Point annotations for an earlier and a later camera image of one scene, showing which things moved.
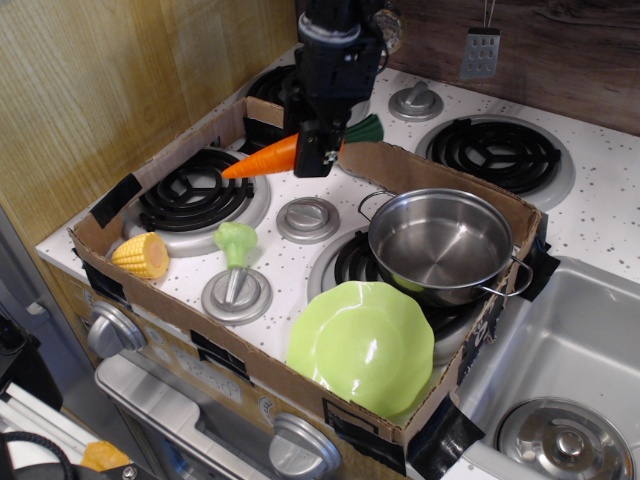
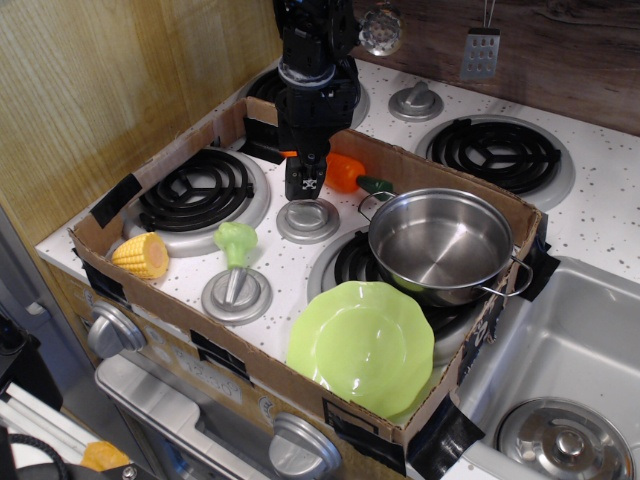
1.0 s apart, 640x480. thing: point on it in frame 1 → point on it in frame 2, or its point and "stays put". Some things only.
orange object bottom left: [102, 455] stays put
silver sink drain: [560, 439] stays put
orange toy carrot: [282, 155] → [346, 174]
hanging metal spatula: [481, 51] stays put
